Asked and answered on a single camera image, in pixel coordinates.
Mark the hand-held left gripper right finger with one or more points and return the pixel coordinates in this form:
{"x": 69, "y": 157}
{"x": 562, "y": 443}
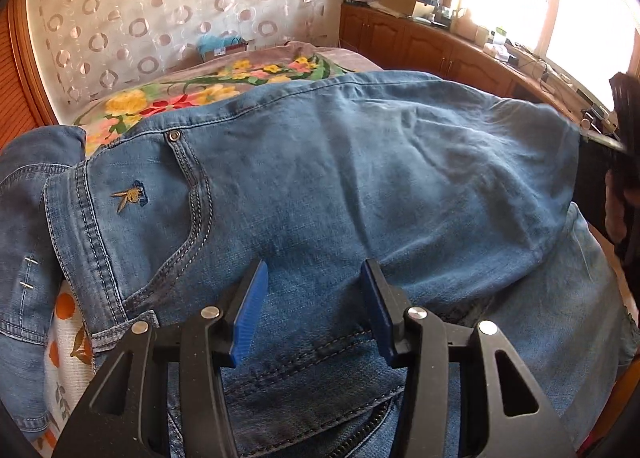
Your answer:
{"x": 376, "y": 318}

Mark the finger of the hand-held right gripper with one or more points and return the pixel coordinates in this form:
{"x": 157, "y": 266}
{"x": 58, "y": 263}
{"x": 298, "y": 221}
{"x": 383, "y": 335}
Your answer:
{"x": 600, "y": 135}

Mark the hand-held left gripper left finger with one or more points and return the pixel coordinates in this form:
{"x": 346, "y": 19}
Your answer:
{"x": 250, "y": 313}

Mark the stitched blue denim jeans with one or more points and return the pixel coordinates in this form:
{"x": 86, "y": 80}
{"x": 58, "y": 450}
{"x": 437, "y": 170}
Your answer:
{"x": 350, "y": 178}

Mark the orange-print white bedsheet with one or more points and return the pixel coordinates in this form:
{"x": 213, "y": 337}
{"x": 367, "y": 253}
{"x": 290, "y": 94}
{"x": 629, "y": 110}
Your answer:
{"x": 67, "y": 338}

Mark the wooden sideboard cabinet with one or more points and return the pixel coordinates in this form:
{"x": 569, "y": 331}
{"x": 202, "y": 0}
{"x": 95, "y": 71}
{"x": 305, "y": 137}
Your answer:
{"x": 430, "y": 48}

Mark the floral pink blanket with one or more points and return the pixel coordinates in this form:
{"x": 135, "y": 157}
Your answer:
{"x": 210, "y": 83}

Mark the cardboard box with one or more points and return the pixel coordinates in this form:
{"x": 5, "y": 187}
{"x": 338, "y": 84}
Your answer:
{"x": 400, "y": 2}

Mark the light blue fluffy bundle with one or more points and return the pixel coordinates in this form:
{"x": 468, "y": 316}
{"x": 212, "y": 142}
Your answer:
{"x": 220, "y": 44}

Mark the white circle-patterned curtain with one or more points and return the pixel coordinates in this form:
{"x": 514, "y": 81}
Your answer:
{"x": 150, "y": 13}

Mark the wooden slatted wardrobe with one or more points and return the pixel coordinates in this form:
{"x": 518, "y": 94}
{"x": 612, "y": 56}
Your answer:
{"x": 25, "y": 88}

